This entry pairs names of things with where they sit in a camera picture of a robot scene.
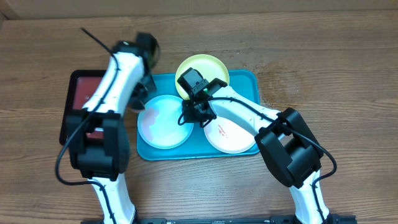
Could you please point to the light blue plate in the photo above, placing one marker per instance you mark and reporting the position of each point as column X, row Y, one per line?
column 158, row 123

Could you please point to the yellow-green plate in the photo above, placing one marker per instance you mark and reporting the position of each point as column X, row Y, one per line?
column 208, row 66

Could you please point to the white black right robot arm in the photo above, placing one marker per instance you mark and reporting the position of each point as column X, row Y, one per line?
column 289, row 149

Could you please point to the black tray with red water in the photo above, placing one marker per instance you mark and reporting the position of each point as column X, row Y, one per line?
column 81, row 87

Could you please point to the blue plastic tray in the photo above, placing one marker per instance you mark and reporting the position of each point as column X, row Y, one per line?
column 196, row 146

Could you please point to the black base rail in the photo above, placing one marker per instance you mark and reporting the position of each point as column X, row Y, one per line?
column 276, row 219

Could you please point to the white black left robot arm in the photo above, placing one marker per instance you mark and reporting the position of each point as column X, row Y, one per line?
column 97, row 149

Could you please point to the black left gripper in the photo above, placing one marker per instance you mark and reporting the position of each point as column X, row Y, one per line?
column 149, row 88

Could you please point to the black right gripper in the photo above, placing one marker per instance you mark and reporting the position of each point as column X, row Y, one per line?
column 187, row 107

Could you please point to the white pink plate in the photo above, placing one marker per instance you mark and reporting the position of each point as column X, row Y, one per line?
column 228, row 137

